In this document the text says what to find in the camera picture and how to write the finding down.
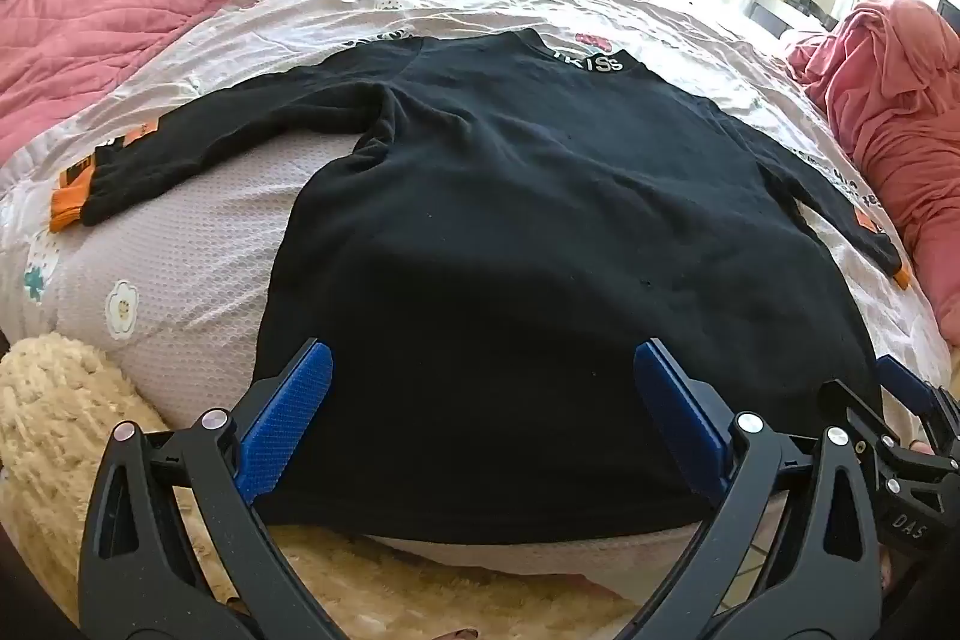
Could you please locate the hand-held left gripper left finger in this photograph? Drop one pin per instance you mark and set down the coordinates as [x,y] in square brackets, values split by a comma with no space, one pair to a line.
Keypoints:
[289,419]

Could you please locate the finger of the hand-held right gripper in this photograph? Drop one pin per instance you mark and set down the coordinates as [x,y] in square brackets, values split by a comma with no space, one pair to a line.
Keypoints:
[904,377]
[855,415]

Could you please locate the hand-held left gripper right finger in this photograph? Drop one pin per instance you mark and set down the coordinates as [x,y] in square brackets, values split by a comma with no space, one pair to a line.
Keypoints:
[675,400]

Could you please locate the black long-sleeve sweater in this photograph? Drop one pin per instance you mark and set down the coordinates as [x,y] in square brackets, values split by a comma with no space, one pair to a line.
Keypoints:
[510,235]

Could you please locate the printed grey bed sheet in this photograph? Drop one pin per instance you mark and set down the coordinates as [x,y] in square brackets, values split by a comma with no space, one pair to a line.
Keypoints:
[187,250]

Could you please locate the cream fluffy rug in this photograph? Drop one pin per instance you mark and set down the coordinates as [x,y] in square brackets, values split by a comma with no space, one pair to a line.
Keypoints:
[52,400]

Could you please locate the pink crumpled cloth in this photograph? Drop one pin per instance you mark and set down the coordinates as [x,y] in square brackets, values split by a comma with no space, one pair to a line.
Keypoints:
[900,108]

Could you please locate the grey cluttered cabinet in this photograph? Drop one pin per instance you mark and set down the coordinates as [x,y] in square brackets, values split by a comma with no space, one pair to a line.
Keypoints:
[780,6]

